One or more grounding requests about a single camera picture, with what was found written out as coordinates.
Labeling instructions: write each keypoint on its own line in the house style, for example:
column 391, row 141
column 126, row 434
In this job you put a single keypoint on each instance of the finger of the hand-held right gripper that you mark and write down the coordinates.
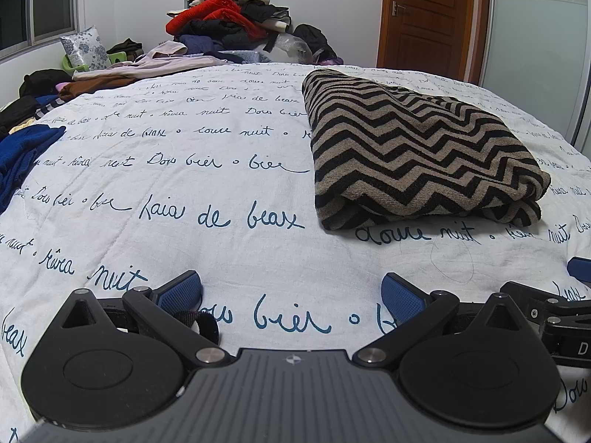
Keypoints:
column 545, row 304
column 581, row 268

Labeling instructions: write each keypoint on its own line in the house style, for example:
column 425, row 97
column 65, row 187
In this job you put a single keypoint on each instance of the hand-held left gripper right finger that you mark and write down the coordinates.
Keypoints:
column 402, row 300

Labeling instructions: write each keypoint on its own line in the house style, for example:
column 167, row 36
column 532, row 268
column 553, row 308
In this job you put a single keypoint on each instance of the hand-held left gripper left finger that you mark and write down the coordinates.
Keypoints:
column 179, row 294

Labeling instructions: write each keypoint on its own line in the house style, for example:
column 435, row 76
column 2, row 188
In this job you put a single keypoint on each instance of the black tan zigzag knit garment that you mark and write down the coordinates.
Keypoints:
column 415, row 147

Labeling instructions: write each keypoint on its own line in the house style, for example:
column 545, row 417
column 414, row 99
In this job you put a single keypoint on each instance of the white script printed bed blanket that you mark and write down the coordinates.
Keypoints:
column 184, row 221

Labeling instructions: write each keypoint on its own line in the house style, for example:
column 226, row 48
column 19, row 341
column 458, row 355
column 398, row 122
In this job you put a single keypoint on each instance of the royal blue garment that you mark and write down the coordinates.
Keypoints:
column 23, row 152

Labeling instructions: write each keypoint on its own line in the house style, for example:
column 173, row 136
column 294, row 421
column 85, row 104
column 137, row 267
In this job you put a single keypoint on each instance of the pale yellow garment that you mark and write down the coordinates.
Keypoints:
column 23, row 127

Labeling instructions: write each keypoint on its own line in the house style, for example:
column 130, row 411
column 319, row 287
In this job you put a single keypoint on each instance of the grey striped garment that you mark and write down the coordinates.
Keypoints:
column 48, row 104

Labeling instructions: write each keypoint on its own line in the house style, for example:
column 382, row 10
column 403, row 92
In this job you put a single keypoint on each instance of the pink garment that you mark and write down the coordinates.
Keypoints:
column 152, row 62

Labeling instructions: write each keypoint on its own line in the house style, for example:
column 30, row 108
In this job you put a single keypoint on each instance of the frosted flower wardrobe door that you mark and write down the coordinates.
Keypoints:
column 531, row 32

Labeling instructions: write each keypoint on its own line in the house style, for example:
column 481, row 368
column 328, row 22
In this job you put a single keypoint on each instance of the green plastic stool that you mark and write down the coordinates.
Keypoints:
column 122, row 56

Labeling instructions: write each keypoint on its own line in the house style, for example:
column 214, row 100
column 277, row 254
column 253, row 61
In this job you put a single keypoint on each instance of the dark brown garment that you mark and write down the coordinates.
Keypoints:
column 16, row 110

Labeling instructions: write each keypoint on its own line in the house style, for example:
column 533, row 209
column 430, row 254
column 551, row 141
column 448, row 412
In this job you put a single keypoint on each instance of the light blue garment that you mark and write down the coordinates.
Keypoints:
column 249, row 56

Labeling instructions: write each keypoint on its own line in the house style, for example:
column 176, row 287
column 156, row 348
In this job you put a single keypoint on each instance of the purple bag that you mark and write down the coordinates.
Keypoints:
column 332, row 61

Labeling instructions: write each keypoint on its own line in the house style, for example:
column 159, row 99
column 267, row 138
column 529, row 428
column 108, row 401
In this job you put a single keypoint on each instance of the navy garment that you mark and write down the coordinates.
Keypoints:
column 198, row 42

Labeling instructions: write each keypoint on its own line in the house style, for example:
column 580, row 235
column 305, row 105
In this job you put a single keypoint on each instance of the dark olive garment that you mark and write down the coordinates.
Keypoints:
column 124, row 46

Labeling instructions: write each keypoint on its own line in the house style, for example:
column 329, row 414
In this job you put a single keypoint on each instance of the floral pillow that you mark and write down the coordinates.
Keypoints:
column 87, row 48

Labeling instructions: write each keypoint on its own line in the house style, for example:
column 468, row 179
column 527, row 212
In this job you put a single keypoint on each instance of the pile of dark clothes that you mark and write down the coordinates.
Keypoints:
column 221, row 27

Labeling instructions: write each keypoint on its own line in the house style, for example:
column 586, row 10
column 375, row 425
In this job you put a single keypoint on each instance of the clear plastic bag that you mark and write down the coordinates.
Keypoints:
column 291, row 48

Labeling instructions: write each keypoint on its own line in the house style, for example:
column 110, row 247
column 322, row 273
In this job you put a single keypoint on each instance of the black bag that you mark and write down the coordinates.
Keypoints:
column 314, row 37

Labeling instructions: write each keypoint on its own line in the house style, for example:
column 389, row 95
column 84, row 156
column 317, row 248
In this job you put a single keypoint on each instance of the brown wooden door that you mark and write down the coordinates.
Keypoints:
column 429, row 18

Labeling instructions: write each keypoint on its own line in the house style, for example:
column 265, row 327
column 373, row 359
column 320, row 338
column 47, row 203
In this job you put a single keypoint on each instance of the red garment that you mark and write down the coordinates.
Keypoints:
column 203, row 11

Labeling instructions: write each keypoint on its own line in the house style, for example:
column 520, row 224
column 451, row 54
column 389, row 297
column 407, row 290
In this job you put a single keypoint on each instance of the window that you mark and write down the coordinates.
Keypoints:
column 51, row 0

